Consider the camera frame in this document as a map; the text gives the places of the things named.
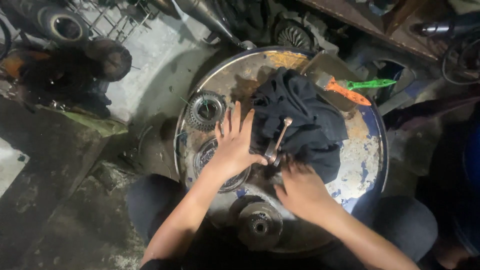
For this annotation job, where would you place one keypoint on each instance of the person's left hand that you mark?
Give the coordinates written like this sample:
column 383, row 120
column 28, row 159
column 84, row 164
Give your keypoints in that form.
column 234, row 150

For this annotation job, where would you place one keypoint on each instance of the person's right hand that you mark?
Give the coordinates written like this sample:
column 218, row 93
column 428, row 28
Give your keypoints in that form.
column 303, row 191

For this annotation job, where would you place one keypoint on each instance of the round metal clutch plate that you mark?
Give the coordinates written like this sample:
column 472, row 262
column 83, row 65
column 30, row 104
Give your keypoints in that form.
column 210, row 165

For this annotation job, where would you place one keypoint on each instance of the dark round gear disc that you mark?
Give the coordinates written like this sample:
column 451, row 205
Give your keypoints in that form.
column 258, row 224

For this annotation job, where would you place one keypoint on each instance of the rusty blue metal drum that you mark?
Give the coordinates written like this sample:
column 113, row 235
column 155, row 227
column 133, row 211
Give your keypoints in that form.
column 360, row 157

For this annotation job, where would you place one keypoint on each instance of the black cloth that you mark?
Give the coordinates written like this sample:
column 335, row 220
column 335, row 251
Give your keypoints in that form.
column 296, row 120

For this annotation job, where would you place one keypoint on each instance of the metal tray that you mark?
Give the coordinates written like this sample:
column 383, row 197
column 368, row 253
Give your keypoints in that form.
column 330, row 71

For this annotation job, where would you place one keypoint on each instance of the finned round metal part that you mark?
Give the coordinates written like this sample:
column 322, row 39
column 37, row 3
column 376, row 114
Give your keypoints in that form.
column 294, row 35

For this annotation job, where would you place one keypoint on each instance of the metal exhaust pipe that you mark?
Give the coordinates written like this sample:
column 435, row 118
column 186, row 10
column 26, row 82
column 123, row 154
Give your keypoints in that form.
column 210, row 18

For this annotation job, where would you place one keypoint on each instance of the rusty round metal part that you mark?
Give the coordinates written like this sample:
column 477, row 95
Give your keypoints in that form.
column 110, row 58

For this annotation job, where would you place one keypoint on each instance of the wooden bench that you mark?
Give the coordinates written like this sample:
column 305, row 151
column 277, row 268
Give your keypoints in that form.
column 375, row 22

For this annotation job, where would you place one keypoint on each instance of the black rubber tyre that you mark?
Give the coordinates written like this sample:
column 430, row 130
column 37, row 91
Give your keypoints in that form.
column 62, row 26

